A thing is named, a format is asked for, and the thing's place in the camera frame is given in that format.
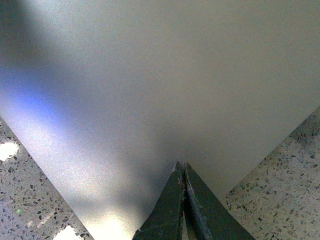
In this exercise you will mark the right gripper dark right-camera left finger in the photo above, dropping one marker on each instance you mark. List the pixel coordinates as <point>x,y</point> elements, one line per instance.
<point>166,219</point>

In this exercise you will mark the right gripper dark right-camera right finger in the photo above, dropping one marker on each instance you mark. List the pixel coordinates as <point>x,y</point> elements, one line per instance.
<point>208,218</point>

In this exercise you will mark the grey laptop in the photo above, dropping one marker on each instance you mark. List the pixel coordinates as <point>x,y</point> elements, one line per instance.
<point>107,95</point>

